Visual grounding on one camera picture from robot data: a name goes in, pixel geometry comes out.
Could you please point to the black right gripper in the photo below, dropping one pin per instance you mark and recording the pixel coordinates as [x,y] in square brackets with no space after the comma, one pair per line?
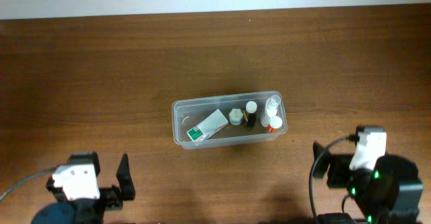
[337,169]

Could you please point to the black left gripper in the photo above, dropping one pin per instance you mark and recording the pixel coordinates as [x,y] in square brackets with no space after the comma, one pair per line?
[110,193]

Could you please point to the orange tube white cap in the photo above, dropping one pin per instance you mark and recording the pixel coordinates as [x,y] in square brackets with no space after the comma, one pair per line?
[275,123]

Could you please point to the white spray bottle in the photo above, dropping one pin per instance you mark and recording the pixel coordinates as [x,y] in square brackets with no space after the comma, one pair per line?
[270,109]

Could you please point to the dark bottle white cap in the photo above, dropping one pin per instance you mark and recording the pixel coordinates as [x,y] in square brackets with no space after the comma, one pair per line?
[250,113]

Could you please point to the white green sachet packet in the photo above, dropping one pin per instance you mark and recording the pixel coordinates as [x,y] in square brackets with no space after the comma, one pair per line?
[208,127]

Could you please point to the small gold lid jar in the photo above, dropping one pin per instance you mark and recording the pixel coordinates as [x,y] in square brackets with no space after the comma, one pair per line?
[235,116]

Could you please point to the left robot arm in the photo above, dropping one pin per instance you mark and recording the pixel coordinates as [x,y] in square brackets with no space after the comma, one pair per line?
[79,199]

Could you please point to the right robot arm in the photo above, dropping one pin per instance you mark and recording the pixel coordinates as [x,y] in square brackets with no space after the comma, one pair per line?
[388,193]

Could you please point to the clear plastic container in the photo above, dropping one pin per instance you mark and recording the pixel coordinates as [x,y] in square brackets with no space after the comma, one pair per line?
[188,113]

